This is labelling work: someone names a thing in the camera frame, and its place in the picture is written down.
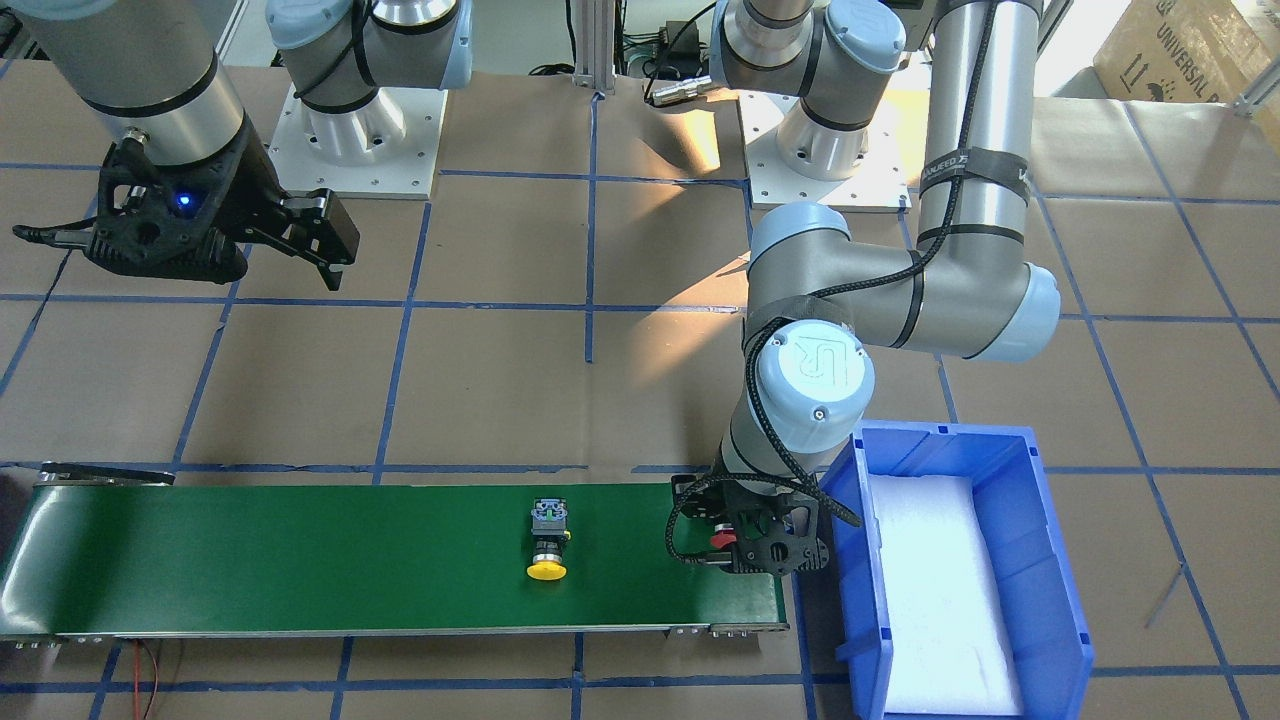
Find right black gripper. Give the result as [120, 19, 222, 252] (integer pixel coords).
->
[84, 120, 360, 291]

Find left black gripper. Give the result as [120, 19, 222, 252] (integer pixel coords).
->
[700, 474, 817, 561]

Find yellow push button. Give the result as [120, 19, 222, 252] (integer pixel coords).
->
[526, 497, 572, 582]

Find red push button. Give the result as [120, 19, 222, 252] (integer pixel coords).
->
[709, 521, 739, 551]

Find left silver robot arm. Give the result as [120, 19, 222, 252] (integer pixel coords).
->
[666, 1, 1061, 575]

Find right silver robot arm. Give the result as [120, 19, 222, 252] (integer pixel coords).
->
[10, 1, 472, 291]

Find blue plastic bin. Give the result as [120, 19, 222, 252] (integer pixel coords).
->
[823, 421, 1094, 719]

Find white foam in bin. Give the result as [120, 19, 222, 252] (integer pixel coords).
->
[870, 475, 1023, 716]

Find green conveyor belt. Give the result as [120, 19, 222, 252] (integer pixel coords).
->
[3, 462, 788, 642]

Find cardboard box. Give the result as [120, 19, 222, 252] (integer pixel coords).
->
[1093, 1, 1279, 102]

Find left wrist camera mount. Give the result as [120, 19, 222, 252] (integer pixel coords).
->
[666, 473, 829, 577]

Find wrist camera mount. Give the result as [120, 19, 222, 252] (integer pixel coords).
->
[12, 140, 250, 281]
[666, 473, 829, 577]

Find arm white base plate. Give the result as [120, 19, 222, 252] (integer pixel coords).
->
[739, 90, 929, 213]
[268, 88, 451, 200]

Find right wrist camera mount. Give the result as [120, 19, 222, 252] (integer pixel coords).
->
[12, 140, 250, 281]

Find aluminium frame post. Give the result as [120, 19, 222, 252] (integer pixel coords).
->
[570, 0, 620, 97]

